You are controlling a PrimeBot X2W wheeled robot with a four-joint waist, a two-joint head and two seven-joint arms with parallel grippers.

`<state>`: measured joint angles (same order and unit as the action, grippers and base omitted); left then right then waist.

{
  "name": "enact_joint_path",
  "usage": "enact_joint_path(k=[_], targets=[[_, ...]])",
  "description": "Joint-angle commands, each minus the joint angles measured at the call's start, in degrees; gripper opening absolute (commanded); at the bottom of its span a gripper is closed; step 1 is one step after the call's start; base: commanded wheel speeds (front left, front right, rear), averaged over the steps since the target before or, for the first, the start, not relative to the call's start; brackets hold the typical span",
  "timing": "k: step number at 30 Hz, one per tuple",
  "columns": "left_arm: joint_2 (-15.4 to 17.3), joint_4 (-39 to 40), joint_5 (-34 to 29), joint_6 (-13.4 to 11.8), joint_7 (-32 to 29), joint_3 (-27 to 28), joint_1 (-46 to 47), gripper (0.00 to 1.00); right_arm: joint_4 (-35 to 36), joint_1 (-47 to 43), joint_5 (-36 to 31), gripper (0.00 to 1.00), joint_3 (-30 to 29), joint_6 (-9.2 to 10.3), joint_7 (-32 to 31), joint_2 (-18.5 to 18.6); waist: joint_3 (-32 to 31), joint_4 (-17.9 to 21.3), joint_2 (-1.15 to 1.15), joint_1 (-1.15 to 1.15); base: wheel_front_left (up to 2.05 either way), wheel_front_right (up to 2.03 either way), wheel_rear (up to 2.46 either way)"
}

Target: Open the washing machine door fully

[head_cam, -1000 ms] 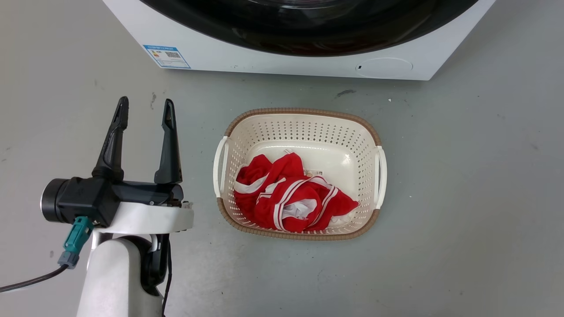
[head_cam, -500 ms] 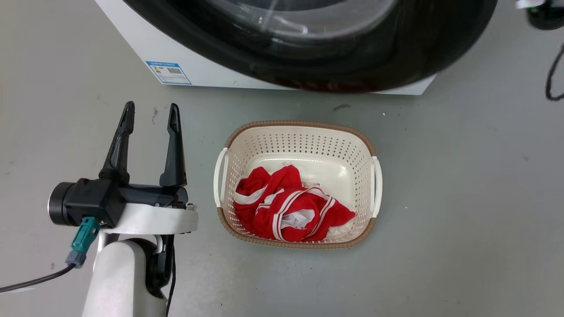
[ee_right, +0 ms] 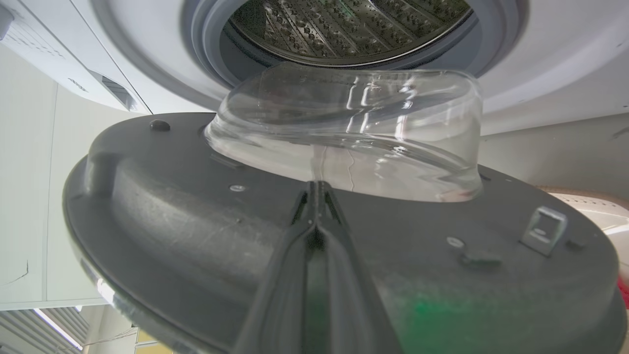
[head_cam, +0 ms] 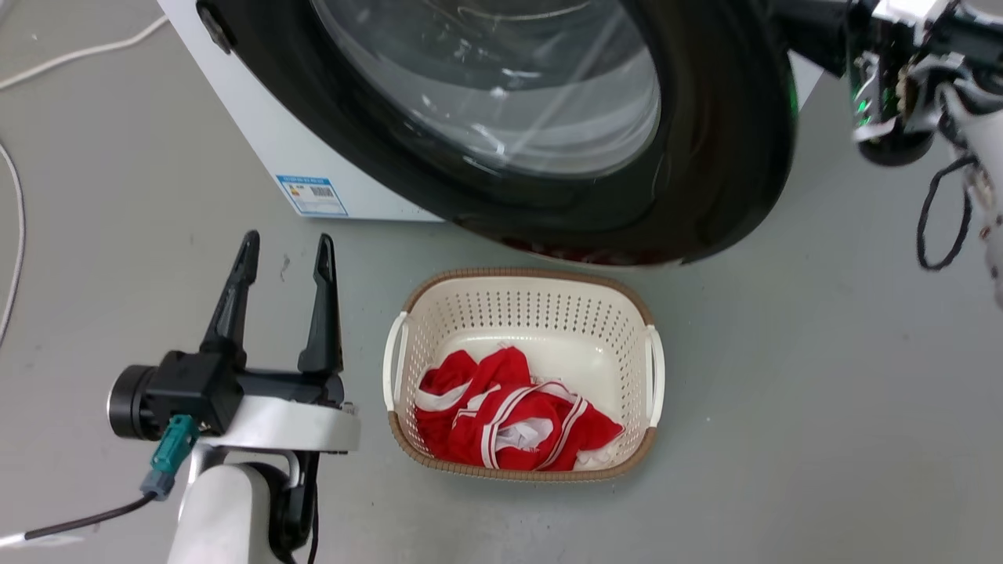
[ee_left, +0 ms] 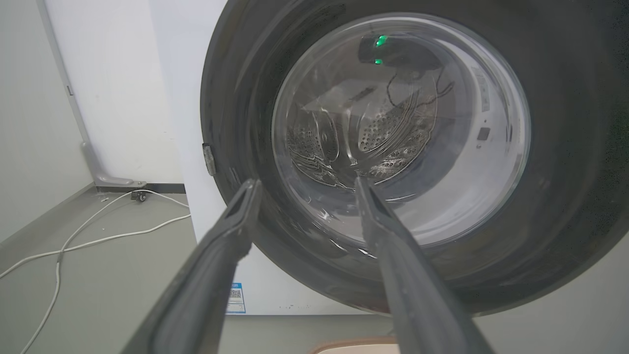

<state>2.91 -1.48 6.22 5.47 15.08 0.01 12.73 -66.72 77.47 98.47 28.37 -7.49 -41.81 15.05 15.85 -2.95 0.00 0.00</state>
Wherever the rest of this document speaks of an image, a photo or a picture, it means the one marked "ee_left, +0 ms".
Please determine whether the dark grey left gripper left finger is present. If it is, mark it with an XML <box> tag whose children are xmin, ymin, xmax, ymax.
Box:
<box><xmin>121</xmin><ymin>179</ymin><xmax>262</xmax><ymax>354</ymax></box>

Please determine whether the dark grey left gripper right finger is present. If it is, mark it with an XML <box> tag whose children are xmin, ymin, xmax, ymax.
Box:
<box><xmin>354</xmin><ymin>177</ymin><xmax>493</xmax><ymax>354</ymax></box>

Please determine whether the dark round washing machine door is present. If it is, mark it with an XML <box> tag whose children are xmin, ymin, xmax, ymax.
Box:
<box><xmin>200</xmin><ymin>0</ymin><xmax>629</xmax><ymax>316</ymax></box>

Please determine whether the white washing machine body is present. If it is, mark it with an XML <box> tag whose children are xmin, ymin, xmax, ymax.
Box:
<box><xmin>148</xmin><ymin>0</ymin><xmax>629</xmax><ymax>316</ymax></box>

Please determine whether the blue energy label sticker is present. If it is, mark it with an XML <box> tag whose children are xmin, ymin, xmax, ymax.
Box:
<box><xmin>226</xmin><ymin>282</ymin><xmax>246</xmax><ymax>314</ymax></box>

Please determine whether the beige basket rim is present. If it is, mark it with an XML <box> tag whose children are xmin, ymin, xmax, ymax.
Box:
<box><xmin>309</xmin><ymin>337</ymin><xmax>400</xmax><ymax>354</ymax></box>

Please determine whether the white partition panel on stand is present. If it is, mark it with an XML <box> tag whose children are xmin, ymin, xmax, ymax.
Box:
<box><xmin>37</xmin><ymin>0</ymin><xmax>147</xmax><ymax>188</ymax></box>

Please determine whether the white power cable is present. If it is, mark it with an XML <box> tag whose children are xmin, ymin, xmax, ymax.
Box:
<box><xmin>0</xmin><ymin>213</ymin><xmax>192</xmax><ymax>280</ymax></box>

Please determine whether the grey door latch handle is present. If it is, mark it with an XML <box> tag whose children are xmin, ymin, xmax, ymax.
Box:
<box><xmin>202</xmin><ymin>143</ymin><xmax>217</xmax><ymax>176</ymax></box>

